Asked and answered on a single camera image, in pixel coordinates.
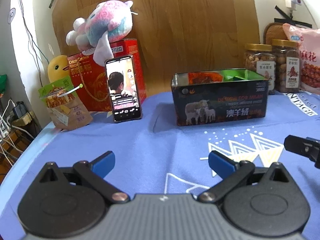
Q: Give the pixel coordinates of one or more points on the yellow duck plush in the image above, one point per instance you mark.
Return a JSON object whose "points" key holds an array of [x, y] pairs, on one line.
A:
{"points": [[58, 68]]}

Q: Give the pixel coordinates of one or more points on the orange snack packet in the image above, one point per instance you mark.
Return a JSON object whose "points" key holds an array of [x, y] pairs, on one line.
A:
{"points": [[196, 78]]}

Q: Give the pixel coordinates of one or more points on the pink twisted snack bag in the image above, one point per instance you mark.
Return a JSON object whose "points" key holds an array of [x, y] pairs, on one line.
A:
{"points": [[309, 47]]}

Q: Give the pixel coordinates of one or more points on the right nut jar gold lid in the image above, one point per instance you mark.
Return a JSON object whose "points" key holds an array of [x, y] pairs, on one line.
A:
{"points": [[287, 66]]}

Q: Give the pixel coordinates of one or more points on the wooden board on wall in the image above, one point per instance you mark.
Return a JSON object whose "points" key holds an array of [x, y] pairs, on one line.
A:
{"points": [[175, 36]]}

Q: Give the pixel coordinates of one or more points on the smartphone with video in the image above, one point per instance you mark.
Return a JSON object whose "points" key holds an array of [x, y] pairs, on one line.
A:
{"points": [[122, 86]]}

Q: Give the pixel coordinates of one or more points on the round wooden cutting board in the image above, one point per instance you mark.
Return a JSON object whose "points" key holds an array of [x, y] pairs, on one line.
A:
{"points": [[273, 31]]}

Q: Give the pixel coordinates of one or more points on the brown green snack pouch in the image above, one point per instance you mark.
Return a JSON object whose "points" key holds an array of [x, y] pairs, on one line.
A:
{"points": [[64, 107]]}

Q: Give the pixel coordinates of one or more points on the green bag at left edge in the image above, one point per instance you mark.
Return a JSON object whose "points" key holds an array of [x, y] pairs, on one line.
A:
{"points": [[3, 83]]}

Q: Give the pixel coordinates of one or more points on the left nut jar gold lid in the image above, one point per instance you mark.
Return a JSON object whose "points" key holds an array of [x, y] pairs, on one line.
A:
{"points": [[260, 59]]}

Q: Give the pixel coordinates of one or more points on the blue printed tablecloth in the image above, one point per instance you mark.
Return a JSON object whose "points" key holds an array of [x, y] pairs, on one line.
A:
{"points": [[154, 155]]}

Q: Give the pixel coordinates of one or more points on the red biscuit gift box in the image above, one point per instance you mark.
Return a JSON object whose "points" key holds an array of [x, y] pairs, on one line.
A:
{"points": [[94, 93]]}

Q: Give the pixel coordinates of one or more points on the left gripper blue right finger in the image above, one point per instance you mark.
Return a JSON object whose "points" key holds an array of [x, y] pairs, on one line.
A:
{"points": [[234, 174]]}

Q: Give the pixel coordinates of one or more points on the black sheep tin box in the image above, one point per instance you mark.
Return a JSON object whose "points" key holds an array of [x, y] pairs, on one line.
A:
{"points": [[210, 103]]}

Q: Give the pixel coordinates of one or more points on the pastel plush toy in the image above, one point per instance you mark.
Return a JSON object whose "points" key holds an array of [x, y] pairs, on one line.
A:
{"points": [[109, 22]]}

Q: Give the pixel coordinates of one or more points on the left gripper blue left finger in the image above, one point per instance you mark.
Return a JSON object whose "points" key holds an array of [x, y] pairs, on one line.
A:
{"points": [[92, 175]]}

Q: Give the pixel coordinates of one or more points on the nut jar gold lid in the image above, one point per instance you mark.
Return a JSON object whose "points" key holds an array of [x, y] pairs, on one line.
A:
{"points": [[260, 59], [287, 66]]}

